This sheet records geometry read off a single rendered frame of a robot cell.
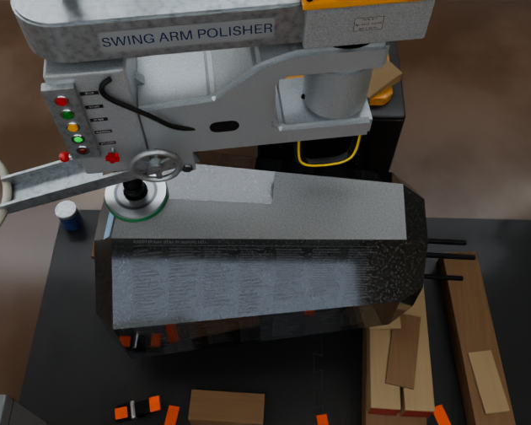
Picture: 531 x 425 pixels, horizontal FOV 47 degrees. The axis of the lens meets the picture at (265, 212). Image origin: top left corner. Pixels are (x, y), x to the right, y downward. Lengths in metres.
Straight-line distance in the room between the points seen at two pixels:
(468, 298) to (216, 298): 1.22
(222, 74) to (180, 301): 0.85
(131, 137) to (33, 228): 1.56
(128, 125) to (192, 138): 0.19
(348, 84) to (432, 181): 1.66
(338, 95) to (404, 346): 1.20
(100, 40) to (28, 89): 2.33
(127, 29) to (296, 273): 1.03
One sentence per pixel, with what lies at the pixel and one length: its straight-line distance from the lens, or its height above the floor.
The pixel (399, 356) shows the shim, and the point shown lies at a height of 0.26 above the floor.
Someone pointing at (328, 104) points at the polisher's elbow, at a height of 1.31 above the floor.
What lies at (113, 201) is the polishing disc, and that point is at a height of 0.85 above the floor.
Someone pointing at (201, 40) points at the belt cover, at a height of 1.61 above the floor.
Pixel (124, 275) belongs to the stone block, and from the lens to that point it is 2.14.
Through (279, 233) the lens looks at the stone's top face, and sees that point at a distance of 2.05.
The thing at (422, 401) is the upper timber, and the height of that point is 0.25.
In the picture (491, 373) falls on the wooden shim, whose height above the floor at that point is 0.14.
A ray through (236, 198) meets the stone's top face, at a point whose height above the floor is 0.82.
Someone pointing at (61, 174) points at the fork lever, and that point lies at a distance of 2.15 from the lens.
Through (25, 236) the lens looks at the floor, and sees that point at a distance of 3.21.
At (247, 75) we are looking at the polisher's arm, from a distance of 1.60.
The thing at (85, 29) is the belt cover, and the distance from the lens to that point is 1.46.
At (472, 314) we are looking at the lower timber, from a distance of 2.82.
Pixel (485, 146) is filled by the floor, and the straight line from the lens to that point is 3.49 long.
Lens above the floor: 2.62
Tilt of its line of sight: 59 degrees down
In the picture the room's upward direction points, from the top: straight up
